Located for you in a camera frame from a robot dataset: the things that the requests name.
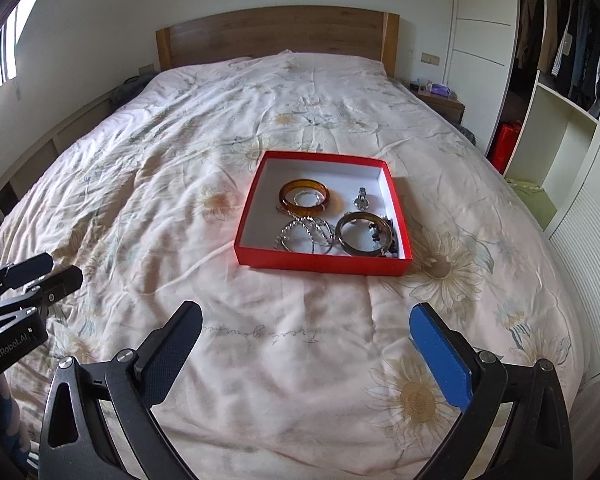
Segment silver metal link watch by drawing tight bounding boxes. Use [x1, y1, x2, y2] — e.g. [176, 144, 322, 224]
[353, 188, 370, 211]

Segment left hand blue white glove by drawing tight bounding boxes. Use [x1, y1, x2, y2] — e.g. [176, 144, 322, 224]
[0, 374, 31, 471]

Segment dark beaded bracelet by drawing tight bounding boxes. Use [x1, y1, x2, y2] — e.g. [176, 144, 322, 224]
[364, 213, 400, 259]

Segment red shallow cardboard box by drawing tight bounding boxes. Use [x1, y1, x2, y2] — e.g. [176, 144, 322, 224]
[234, 151, 413, 276]

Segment low white side cabinet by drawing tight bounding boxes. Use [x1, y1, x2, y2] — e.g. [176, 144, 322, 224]
[0, 90, 114, 225]

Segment wall switch plate right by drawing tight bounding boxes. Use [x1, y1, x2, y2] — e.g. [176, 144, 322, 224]
[420, 52, 440, 66]

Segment floral cream bed cover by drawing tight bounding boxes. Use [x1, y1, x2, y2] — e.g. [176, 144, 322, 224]
[0, 52, 586, 479]

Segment large silver hoop bangle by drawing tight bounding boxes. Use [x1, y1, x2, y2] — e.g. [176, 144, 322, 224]
[274, 217, 336, 255]

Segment open white shelf unit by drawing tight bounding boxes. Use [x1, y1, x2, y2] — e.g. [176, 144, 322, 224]
[486, 0, 600, 380]

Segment white wardrobe door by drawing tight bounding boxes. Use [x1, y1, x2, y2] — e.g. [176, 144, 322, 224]
[445, 0, 519, 154]

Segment bright window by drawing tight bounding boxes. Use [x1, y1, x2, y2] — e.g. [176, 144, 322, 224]
[0, 0, 56, 104]

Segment dark bag beside bed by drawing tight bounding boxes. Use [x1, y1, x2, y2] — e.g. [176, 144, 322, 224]
[109, 72, 156, 110]

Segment red bag on shelf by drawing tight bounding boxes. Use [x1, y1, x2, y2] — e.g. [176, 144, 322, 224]
[489, 120, 522, 174]

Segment twisted silver bangle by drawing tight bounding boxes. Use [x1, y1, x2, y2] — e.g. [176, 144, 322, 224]
[292, 188, 325, 208]
[274, 220, 315, 254]

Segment hanging clothes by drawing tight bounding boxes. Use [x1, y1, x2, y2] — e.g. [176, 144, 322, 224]
[515, 0, 600, 118]

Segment purple item on nightstand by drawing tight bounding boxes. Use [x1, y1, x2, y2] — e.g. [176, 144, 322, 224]
[428, 82, 453, 99]

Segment brown tortoiseshell bangle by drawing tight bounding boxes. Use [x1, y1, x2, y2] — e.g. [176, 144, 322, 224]
[335, 211, 393, 257]

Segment wooden nightstand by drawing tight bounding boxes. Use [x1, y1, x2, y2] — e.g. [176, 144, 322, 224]
[415, 90, 465, 124]

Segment amber translucent bangle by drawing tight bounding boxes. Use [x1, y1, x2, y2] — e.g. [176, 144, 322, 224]
[278, 179, 330, 217]

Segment wall socket plate left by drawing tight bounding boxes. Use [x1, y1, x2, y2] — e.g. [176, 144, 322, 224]
[137, 64, 155, 75]

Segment green cushion on shelf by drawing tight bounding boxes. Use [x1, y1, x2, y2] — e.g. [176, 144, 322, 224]
[506, 178, 557, 230]

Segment wooden headboard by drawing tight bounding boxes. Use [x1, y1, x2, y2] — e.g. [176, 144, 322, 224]
[156, 6, 400, 77]

